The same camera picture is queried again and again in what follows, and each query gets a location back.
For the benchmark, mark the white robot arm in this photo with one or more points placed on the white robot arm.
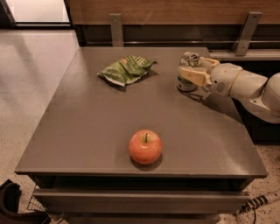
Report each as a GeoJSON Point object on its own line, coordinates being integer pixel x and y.
{"type": "Point", "coordinates": [258, 94]}

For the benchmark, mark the green chip bag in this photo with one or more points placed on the green chip bag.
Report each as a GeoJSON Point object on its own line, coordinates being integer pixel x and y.
{"type": "Point", "coordinates": [127, 70]}

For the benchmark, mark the wire basket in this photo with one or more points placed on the wire basket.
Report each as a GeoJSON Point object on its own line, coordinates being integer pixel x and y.
{"type": "Point", "coordinates": [35, 205]}

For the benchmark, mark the left metal bracket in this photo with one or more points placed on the left metal bracket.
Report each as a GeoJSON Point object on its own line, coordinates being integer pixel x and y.
{"type": "Point", "coordinates": [116, 28]}

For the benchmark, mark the metal bracket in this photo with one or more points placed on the metal bracket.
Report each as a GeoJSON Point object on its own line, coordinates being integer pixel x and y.
{"type": "Point", "coordinates": [116, 28]}
{"type": "Point", "coordinates": [241, 45]}

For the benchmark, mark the red apple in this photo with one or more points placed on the red apple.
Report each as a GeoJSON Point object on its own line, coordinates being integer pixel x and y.
{"type": "Point", "coordinates": [145, 147]}

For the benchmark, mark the right metal bracket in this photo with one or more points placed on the right metal bracket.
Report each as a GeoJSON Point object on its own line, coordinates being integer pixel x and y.
{"type": "Point", "coordinates": [241, 45]}

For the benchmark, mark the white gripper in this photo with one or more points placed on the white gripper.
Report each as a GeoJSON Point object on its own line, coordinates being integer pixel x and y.
{"type": "Point", "coordinates": [224, 77]}

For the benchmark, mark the green white 7up can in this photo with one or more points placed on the green white 7up can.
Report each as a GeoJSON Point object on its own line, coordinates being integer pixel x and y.
{"type": "Point", "coordinates": [187, 63]}

